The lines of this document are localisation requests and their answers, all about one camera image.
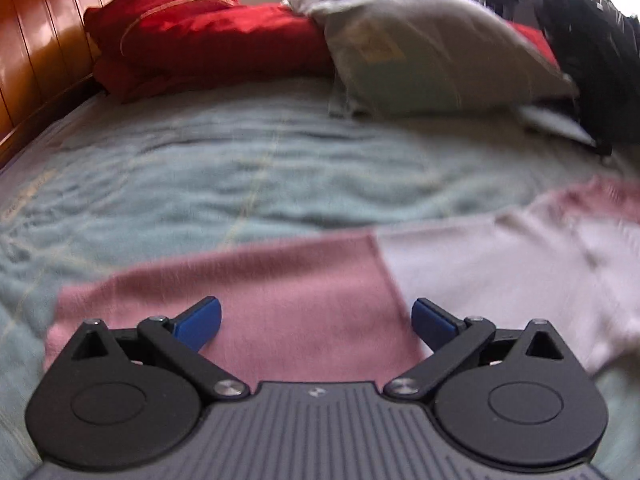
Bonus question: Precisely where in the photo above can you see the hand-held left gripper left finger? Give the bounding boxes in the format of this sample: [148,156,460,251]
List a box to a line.
[56,296,252,404]

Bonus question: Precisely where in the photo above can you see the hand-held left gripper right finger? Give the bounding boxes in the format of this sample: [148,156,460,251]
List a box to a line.
[384,298,577,404]

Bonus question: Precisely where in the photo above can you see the pink and white sweater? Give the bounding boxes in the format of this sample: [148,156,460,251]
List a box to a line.
[44,176,640,376]

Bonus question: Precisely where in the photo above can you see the green checked bedspread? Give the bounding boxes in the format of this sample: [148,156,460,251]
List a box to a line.
[0,72,640,476]

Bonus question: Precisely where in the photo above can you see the flat grey pouch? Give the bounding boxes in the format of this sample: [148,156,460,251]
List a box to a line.
[515,102,601,148]

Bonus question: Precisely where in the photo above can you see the grey pillow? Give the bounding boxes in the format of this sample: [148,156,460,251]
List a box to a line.
[287,0,581,118]

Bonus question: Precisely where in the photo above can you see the black backpack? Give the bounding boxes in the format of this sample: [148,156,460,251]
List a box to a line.
[529,0,640,156]

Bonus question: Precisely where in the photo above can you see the wooden headboard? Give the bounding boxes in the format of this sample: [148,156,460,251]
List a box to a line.
[0,0,136,168]

